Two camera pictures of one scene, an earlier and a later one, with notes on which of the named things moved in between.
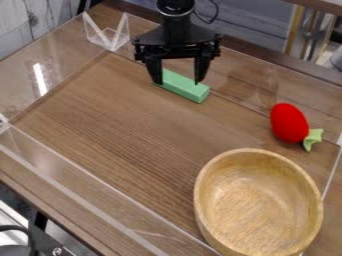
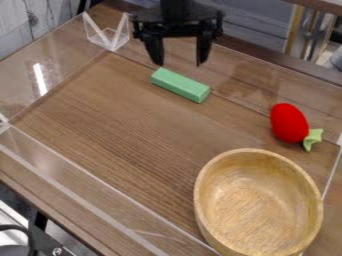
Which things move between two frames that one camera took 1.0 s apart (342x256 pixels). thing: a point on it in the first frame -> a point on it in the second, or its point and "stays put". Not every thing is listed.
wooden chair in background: [310, 27] stays put
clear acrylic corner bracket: [108, 38] stays put
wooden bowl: [258, 204] stays put
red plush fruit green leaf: [290, 125] stays put
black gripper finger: [154, 64] -> [152, 39]
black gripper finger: [202, 60] -> [204, 42]
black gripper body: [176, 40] -> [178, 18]
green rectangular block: [182, 85] stays put
